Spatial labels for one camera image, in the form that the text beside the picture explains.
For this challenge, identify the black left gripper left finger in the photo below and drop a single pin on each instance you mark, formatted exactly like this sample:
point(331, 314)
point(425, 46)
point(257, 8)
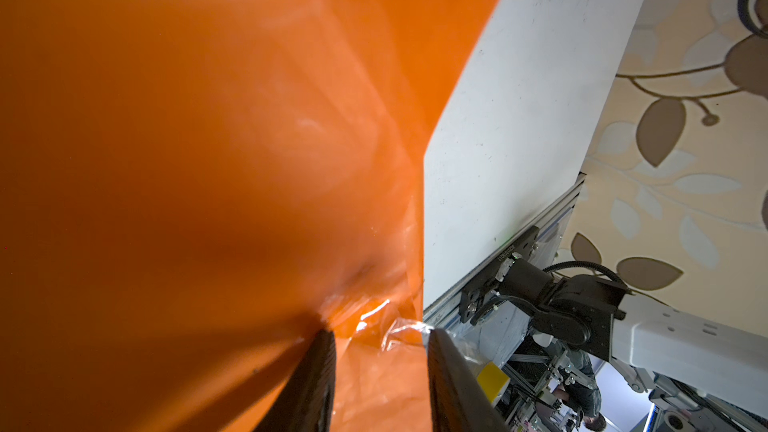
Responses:
point(305, 404)

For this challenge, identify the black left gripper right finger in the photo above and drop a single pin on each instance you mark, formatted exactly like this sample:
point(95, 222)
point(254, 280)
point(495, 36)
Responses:
point(457, 401)

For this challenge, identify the orange wrapping paper sheet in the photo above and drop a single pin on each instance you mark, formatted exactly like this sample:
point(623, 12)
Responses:
point(192, 189)

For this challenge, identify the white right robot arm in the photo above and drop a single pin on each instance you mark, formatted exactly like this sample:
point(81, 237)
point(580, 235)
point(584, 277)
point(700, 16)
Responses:
point(605, 319)

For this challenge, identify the clear adhesive tape piece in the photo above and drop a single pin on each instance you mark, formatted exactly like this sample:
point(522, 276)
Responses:
point(414, 336)

